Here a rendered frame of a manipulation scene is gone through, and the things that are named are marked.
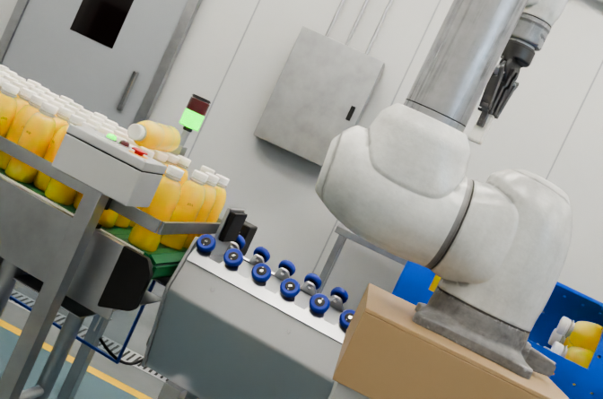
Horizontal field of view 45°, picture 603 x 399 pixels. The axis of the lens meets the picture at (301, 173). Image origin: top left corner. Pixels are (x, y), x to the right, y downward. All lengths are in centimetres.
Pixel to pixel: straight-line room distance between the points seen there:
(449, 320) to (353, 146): 29
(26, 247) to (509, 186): 112
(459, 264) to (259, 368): 71
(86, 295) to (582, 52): 415
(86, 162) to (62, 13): 412
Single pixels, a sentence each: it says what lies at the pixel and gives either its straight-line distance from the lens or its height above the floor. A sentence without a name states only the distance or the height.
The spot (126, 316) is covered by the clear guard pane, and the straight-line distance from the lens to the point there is 223.
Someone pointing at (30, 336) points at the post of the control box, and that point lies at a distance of 170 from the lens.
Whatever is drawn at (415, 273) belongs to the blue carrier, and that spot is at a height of 112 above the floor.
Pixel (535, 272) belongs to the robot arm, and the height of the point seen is 124.
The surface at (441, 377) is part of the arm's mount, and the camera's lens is 102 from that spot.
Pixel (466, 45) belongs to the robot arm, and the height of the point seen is 150.
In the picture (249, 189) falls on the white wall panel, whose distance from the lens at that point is 515.
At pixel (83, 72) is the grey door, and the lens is 552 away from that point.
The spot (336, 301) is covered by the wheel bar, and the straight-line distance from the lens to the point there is 181.
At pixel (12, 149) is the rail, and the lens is 185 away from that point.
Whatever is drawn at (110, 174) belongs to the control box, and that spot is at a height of 104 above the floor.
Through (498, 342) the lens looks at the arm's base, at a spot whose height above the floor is 113.
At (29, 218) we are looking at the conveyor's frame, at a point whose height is 85.
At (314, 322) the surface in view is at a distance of 163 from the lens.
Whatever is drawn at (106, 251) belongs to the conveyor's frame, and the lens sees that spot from 168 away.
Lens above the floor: 128
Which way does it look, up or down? 3 degrees down
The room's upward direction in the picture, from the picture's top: 25 degrees clockwise
